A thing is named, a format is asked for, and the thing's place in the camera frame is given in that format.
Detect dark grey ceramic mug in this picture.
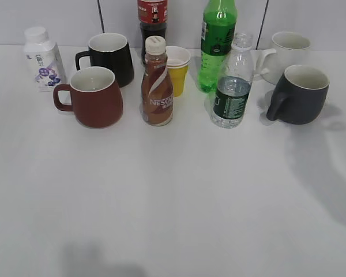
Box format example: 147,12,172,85
266,65,330,125

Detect clear water bottle green label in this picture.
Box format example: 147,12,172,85
211,32,254,129

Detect white blueberry yogurt carton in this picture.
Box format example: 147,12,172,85
24,27,67,92

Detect white ceramic mug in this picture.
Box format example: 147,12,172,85
255,31,311,85

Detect dark cola bottle red label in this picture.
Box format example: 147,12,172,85
137,0,168,66

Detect brown Nescafe coffee bottle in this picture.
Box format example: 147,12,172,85
141,36,174,126

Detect black ceramic mug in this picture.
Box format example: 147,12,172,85
75,33,134,88

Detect stacked yellow paper cups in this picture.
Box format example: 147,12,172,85
166,46,191,97

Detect green soda bottle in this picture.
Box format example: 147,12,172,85
198,0,237,93

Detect red ceramic mug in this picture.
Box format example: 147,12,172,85
53,66,123,128

